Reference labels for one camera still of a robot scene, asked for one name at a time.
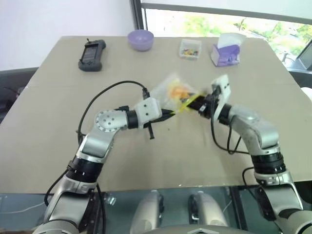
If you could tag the grey monitor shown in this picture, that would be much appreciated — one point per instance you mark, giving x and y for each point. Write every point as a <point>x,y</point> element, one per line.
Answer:
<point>306,58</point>

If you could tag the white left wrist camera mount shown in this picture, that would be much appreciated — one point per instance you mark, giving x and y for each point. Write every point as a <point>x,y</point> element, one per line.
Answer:
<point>147,109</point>

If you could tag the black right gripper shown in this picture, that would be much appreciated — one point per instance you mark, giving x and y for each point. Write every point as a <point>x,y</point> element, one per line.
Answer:
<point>207,104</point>

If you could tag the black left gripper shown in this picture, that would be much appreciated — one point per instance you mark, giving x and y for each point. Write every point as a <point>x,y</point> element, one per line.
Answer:
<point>156,120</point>

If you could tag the purple plastic bowl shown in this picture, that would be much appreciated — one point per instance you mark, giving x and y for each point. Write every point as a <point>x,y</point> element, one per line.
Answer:
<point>141,40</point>

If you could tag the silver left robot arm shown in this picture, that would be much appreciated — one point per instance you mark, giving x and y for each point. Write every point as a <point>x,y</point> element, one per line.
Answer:
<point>97,146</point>

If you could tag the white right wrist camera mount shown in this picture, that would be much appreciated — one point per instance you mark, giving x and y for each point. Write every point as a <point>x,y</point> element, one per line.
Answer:
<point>224,87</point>

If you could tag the clear box of colourful bits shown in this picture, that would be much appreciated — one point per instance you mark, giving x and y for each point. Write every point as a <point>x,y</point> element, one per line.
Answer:
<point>190,48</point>

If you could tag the clear yellow-zip plastic bag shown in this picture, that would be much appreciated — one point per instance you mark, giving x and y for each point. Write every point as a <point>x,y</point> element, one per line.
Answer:
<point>162,93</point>

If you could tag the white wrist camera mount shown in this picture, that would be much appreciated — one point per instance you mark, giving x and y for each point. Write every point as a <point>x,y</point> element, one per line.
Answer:
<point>224,87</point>
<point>147,109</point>

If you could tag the purple tissue pack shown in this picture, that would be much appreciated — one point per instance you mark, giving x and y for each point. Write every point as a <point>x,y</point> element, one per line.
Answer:
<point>228,52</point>

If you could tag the black handheld controller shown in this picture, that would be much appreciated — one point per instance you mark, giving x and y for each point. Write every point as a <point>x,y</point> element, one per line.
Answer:
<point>90,54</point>

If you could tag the dark window frame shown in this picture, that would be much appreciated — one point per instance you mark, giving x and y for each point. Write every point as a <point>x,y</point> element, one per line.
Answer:
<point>195,11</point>

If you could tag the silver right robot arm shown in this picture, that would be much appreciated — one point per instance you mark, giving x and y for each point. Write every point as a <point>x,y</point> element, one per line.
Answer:
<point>260,136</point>

